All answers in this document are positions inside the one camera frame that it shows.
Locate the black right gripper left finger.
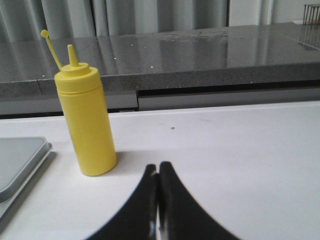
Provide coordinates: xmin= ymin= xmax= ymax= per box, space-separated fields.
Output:
xmin=88 ymin=164 xmax=159 ymax=240

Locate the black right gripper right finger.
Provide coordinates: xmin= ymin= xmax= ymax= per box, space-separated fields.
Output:
xmin=158 ymin=161 xmax=238 ymax=240

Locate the yellow squeeze bottle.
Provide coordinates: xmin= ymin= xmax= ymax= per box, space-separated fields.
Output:
xmin=40 ymin=29 xmax=117 ymax=176

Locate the silver electronic kitchen scale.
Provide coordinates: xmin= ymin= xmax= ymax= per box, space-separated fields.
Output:
xmin=0 ymin=136 xmax=52 ymax=202

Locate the grey stone counter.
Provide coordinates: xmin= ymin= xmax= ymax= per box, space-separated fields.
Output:
xmin=0 ymin=21 xmax=320 ymax=118

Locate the grey curtain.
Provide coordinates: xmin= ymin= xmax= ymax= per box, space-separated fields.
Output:
xmin=0 ymin=0 xmax=274 ymax=42

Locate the dark wire rack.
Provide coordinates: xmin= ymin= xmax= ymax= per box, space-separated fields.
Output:
xmin=302 ymin=3 xmax=320 ymax=25

